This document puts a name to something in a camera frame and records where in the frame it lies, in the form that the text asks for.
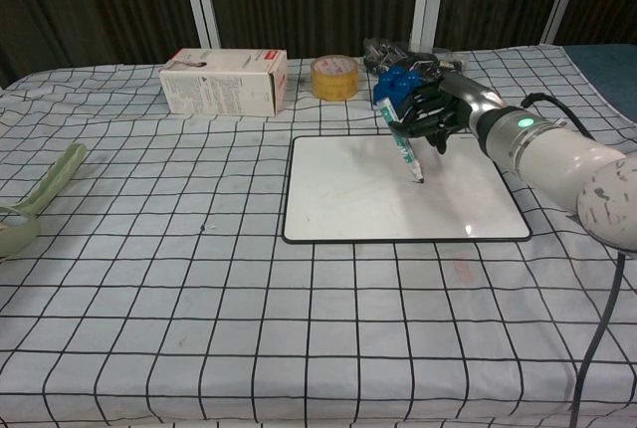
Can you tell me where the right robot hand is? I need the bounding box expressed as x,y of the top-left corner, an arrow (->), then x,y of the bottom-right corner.
388,73 -> 506,154

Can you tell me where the marker pen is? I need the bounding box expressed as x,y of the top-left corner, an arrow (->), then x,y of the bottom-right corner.
378,96 -> 425,185

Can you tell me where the blue toy brick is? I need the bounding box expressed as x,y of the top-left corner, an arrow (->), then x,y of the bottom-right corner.
372,65 -> 427,108

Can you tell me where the black plastic bag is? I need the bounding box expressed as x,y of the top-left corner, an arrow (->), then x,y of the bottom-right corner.
361,37 -> 469,82

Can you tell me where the white drawing board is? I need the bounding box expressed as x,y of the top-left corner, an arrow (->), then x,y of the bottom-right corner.
281,134 -> 532,244

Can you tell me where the yellow tape roll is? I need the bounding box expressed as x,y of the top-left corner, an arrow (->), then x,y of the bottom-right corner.
311,55 -> 359,101

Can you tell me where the white cardboard box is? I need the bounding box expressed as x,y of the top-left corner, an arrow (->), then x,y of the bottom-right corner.
158,48 -> 289,117

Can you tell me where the checkered tablecloth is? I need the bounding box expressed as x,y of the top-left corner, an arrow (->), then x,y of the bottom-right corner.
0,42 -> 637,428

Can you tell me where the green lint roller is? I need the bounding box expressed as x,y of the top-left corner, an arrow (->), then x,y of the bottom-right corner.
0,142 -> 88,258

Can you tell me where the black cable bundle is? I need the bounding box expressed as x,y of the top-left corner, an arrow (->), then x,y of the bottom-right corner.
567,248 -> 627,428

